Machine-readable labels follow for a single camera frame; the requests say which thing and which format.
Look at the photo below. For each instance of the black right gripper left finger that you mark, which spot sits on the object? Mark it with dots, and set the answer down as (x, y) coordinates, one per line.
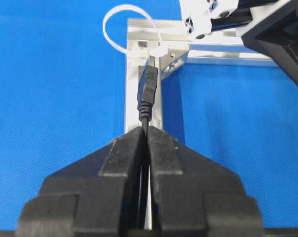
(96, 196)

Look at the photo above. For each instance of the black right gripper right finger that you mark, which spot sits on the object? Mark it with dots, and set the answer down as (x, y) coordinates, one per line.
(193, 196)

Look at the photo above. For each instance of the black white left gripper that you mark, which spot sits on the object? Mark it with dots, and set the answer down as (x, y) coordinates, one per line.
(269, 27)

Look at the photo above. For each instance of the aluminium extrusion rectangular frame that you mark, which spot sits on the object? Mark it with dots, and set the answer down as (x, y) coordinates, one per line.
(159, 49)

